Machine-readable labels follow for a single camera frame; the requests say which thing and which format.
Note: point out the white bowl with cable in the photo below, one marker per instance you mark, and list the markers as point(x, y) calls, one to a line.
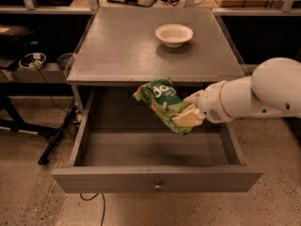
point(32, 61)

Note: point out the white paper bowl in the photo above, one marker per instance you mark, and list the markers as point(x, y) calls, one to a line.
point(174, 35)

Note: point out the brass drawer knob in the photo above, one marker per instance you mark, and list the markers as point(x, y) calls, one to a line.
point(158, 187)

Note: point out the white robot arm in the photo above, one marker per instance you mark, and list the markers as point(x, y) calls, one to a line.
point(272, 90)

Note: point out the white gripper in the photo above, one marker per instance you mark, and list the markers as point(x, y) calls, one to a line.
point(211, 104)

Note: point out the grey cabinet with top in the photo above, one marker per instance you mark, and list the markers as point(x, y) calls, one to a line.
point(120, 49)

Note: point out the black bag on shelf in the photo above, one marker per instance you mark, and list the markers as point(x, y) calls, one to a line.
point(15, 35)

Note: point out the dark grey bowl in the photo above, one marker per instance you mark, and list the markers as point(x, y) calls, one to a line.
point(64, 60)

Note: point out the open grey top drawer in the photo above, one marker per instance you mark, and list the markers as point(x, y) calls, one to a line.
point(122, 147)

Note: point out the grey shelf rail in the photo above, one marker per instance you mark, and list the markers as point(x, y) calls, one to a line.
point(49, 73)

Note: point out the green rice chip bag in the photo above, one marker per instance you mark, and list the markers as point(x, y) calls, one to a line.
point(162, 99)

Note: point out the black stand leg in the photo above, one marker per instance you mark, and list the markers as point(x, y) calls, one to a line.
point(18, 124)

